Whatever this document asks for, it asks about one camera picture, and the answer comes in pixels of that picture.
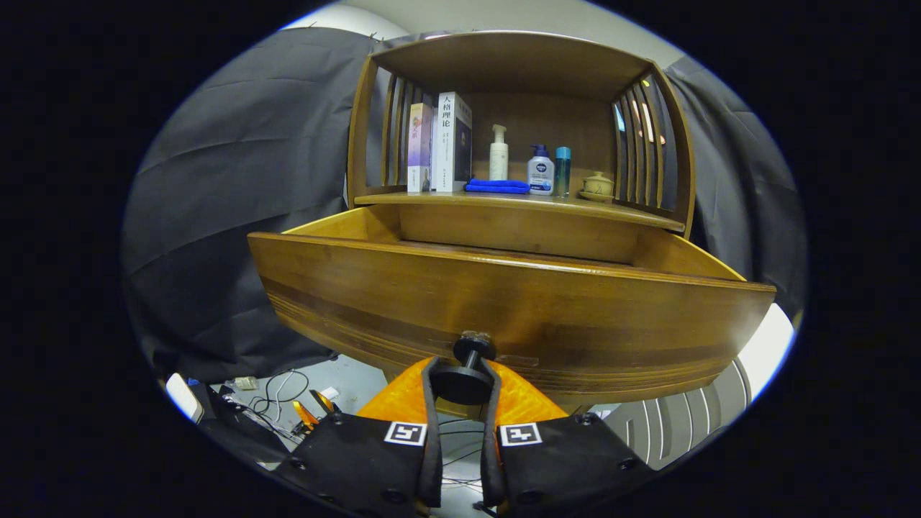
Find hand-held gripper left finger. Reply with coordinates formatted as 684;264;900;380
276;356;444;518

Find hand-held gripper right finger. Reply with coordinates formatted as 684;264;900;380
480;358;655;518

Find wooden drawer with black knob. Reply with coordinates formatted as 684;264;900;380
247;204;778;422

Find wooden countertop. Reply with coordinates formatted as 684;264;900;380
354;188;686;232

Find wooden cabinet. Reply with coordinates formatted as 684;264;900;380
345;30;697;242

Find grey striped panel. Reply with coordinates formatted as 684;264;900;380
597;358;753;470

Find white box-shaped furniture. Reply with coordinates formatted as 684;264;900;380
734;302;796;382

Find blue folded cloth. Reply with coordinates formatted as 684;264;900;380
464;178;532;195

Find white bottle with blue cap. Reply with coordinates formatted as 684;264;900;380
527;144;555;196

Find white pump bottle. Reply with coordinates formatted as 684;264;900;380
489;124;509;181

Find purple book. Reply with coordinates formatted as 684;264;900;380
407;102;434;194

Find white book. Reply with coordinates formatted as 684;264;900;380
432;91;473;193

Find black floor cables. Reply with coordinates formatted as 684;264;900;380
216;368;339;443

